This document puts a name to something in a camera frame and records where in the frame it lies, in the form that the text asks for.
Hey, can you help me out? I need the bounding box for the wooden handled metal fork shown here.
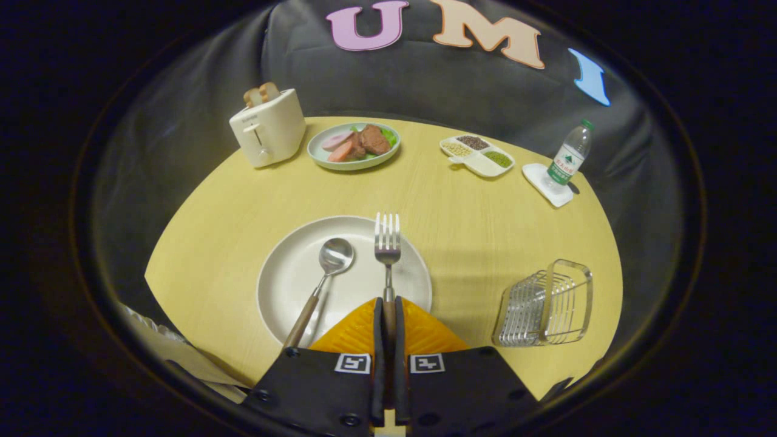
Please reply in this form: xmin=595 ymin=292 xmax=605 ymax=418
xmin=373 ymin=211 xmax=402 ymax=359

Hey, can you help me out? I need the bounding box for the white toaster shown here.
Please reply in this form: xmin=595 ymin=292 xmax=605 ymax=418
xmin=229 ymin=89 xmax=307 ymax=169

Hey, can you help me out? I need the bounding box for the green lettuce leaf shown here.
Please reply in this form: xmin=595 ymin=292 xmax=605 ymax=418
xmin=348 ymin=124 xmax=398 ymax=160

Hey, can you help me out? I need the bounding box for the clear acrylic rack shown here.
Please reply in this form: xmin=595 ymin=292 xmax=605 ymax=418
xmin=491 ymin=259 xmax=594 ymax=348

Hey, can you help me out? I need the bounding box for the white square coaster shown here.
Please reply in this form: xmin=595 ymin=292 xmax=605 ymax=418
xmin=521 ymin=162 xmax=575 ymax=209

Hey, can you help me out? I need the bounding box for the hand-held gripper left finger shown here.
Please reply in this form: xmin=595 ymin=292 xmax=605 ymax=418
xmin=242 ymin=297 xmax=387 ymax=437

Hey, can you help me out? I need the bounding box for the clear plastic water bottle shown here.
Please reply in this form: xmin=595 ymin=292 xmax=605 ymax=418
xmin=546 ymin=118 xmax=595 ymax=187

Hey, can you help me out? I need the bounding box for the pale green food plate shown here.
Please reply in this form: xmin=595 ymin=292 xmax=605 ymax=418
xmin=307 ymin=121 xmax=402 ymax=172

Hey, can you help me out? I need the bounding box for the white divided bean dish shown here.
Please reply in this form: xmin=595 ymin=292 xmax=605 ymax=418
xmin=439 ymin=134 xmax=516 ymax=179

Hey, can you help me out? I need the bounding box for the pink ham slice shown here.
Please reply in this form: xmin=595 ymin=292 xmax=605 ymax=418
xmin=321 ymin=130 xmax=355 ymax=163

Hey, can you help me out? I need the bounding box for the wooden handled metal spoon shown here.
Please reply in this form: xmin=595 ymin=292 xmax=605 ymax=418
xmin=281 ymin=237 xmax=356 ymax=353

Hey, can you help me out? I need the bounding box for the large white plate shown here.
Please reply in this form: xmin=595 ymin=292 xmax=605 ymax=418
xmin=256 ymin=215 xmax=433 ymax=351

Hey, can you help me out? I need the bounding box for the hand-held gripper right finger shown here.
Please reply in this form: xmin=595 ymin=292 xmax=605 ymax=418
xmin=393 ymin=296 xmax=542 ymax=437

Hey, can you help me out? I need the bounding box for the beige cloth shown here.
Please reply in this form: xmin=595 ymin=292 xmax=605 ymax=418
xmin=117 ymin=302 xmax=251 ymax=405

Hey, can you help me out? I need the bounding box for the brown meat piece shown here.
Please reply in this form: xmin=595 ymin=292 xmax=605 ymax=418
xmin=349 ymin=124 xmax=393 ymax=160

